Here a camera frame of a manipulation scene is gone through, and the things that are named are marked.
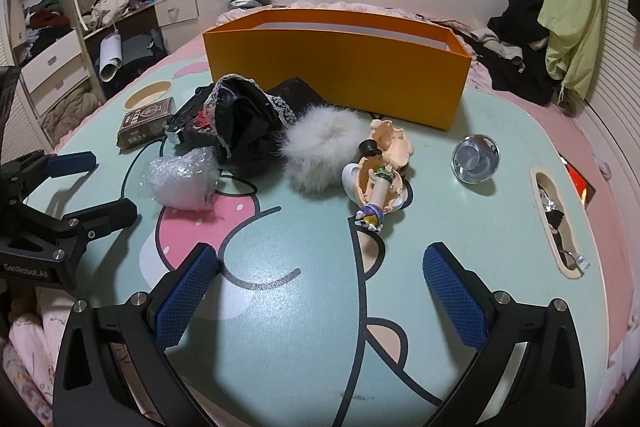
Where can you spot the grey crumpled bag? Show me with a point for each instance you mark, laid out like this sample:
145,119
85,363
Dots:
250,1

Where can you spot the dark bag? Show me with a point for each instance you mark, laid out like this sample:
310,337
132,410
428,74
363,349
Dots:
142,49

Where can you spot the bubble wrap packet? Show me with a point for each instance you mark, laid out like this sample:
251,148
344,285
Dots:
180,179

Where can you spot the black lace cloth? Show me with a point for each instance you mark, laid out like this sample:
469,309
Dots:
250,132

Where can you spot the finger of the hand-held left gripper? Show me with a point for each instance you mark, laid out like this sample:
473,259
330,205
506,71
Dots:
110,212
75,162

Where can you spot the tan fuzzy item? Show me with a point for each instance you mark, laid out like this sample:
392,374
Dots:
572,104

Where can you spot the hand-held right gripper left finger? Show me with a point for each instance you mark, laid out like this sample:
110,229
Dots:
187,297

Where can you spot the beige garment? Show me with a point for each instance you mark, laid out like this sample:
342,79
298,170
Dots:
500,42

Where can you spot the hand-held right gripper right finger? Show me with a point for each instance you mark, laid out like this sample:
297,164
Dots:
455,302

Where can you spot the white fur pompom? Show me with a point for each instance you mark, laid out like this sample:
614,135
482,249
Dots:
320,147

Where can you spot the brown fuzzy blanket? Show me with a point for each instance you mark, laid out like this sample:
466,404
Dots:
70,117

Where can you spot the white drawer cabinet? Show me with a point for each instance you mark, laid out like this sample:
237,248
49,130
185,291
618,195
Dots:
175,9

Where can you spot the black clothes pile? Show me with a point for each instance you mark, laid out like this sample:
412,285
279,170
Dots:
520,67

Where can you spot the silver foil wrapper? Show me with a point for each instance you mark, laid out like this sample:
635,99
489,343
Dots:
550,207

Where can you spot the cream bag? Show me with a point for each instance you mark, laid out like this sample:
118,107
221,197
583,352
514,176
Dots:
107,7

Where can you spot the orange cardboard box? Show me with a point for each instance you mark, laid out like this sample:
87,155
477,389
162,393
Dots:
325,67

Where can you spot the brown card box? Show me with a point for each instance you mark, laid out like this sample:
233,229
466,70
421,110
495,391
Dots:
145,122

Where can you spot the light green garment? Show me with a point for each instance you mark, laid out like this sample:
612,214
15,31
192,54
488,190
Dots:
575,7

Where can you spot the hat figurine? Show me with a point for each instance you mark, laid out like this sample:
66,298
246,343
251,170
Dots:
380,187

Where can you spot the white drawer chest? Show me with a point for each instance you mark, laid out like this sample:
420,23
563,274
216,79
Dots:
55,67

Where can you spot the white louvered door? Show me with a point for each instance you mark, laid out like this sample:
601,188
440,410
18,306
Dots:
617,57

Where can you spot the white paper roll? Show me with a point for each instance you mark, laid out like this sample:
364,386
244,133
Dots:
110,57

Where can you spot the black toy car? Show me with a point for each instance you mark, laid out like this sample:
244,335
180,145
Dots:
187,112

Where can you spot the pink floral cloth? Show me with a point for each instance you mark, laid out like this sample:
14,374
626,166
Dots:
35,357

